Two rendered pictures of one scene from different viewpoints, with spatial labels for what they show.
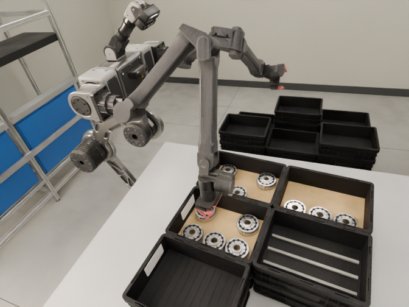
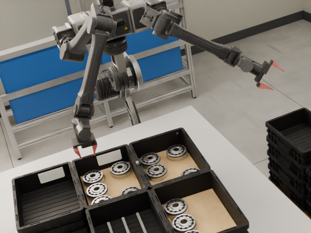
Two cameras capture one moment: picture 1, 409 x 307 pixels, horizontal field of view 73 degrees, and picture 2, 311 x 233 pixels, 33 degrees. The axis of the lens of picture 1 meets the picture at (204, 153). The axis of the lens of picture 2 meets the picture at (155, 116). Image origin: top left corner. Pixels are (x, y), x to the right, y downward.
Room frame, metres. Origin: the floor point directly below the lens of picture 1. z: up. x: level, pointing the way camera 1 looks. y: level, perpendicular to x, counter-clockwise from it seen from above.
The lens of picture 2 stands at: (-0.37, -1.67, 2.38)
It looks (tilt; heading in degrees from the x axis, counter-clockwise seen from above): 31 degrees down; 48
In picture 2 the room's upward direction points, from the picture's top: 11 degrees counter-clockwise
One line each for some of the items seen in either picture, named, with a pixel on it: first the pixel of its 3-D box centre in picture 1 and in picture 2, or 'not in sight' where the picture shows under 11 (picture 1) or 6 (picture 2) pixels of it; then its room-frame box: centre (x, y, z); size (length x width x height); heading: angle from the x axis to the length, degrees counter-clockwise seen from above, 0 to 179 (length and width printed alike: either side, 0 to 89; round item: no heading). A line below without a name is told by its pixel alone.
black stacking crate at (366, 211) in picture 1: (322, 203); (198, 216); (0.82, -0.52, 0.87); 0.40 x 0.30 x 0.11; 59
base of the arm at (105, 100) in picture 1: (110, 103); (68, 43); (0.98, 0.33, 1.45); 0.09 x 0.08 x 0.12; 155
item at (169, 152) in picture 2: (227, 170); (176, 150); (1.15, -0.12, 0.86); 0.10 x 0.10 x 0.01
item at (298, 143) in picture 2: (245, 145); (304, 158); (1.97, -0.38, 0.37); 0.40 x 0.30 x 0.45; 64
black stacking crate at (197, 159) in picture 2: (241, 183); (169, 165); (1.03, -0.17, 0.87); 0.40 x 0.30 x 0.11; 59
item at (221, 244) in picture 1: (214, 241); (96, 189); (0.71, 0.01, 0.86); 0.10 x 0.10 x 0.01
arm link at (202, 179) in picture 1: (207, 181); (79, 125); (0.70, 0.00, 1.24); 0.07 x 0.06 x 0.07; 64
